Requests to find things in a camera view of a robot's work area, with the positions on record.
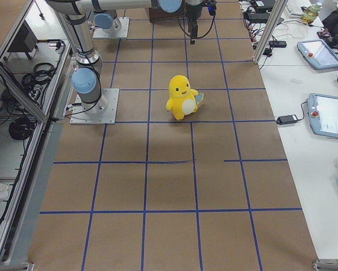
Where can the yellow plush dinosaur toy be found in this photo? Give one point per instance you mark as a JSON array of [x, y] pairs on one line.
[[183, 100]]

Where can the yellow drink bottle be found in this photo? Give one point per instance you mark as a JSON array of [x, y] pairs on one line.
[[311, 13]]

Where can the upper teach pendant tablet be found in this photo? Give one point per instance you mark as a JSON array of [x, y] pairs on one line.
[[318, 54]]

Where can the teach pendant tablet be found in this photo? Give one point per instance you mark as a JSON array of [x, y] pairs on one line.
[[318, 54], [323, 114]]

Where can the black power adapter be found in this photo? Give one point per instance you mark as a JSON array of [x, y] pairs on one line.
[[287, 119]]

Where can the lower teach pendant tablet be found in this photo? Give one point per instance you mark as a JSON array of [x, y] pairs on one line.
[[323, 114]]

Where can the black electronics box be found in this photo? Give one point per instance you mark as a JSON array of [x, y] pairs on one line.
[[25, 41]]

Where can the aluminium frame post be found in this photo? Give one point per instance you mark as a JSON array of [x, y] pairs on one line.
[[271, 24]]

